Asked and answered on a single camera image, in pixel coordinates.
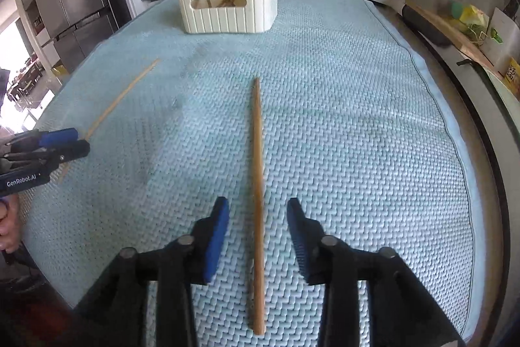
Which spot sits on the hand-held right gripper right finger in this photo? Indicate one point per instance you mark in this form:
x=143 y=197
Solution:
x=298 y=237

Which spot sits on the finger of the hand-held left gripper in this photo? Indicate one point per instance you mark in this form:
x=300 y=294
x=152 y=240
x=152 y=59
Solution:
x=61 y=136
x=69 y=152

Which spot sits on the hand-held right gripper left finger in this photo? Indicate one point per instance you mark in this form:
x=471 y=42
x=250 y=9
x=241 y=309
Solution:
x=217 y=237

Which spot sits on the wooden chopstick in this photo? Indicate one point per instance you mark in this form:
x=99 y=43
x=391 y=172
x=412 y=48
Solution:
x=122 y=97
x=257 y=208

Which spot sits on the person's left hand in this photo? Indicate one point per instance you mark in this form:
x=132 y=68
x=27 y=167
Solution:
x=9 y=225

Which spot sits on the light blue woven mat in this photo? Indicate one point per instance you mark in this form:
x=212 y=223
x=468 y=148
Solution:
x=345 y=127

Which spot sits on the black oblong pad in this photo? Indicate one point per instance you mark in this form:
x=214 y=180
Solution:
x=424 y=26

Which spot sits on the wooden cutting board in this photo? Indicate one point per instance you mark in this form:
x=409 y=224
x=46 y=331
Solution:
x=467 y=46

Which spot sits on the yellow snack packet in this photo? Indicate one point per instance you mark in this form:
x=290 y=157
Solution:
x=514 y=74

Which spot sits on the yellow green plastic bag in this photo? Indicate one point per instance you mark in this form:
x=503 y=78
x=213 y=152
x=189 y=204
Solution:
x=471 y=15

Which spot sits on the white knife block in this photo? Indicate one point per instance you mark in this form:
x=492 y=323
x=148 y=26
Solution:
x=505 y=38

